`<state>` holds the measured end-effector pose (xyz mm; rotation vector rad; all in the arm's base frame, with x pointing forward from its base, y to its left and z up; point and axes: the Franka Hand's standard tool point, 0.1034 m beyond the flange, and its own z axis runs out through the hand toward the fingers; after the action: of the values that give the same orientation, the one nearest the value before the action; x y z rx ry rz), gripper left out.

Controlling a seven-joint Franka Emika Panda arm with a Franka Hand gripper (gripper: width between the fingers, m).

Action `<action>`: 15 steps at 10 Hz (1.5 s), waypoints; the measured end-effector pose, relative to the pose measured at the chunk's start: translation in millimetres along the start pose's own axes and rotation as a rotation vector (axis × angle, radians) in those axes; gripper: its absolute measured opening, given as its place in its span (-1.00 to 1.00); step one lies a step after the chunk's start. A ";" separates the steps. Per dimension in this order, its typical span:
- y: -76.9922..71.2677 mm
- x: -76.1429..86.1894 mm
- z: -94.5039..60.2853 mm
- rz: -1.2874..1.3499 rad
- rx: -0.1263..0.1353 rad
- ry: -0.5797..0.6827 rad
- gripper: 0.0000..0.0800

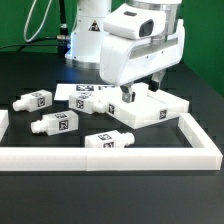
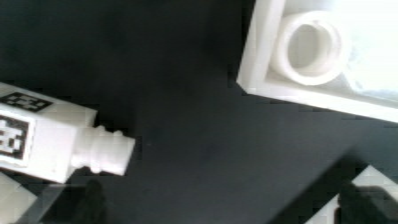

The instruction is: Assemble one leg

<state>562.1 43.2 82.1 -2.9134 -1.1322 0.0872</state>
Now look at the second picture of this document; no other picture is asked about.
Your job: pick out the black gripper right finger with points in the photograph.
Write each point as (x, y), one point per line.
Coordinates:
(364, 204)

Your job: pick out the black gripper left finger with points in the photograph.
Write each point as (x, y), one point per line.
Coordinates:
(69, 204)

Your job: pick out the white table leg with tag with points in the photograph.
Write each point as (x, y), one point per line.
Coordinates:
(49, 140)

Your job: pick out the white square tabletop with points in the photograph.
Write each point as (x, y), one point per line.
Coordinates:
(319, 55)

